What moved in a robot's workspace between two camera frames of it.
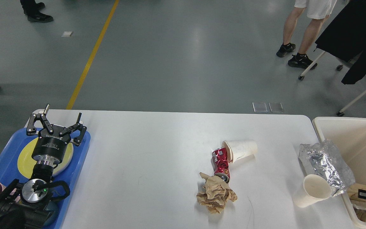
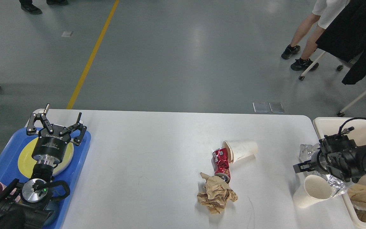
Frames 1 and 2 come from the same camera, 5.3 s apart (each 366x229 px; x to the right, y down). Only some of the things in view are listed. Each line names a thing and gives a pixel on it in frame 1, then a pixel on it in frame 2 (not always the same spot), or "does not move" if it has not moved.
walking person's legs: x=31 y=10 to x=27 y=6
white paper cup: x=314 y=189 does not move
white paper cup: x=237 y=149 does not move
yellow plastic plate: x=26 y=163 does not move
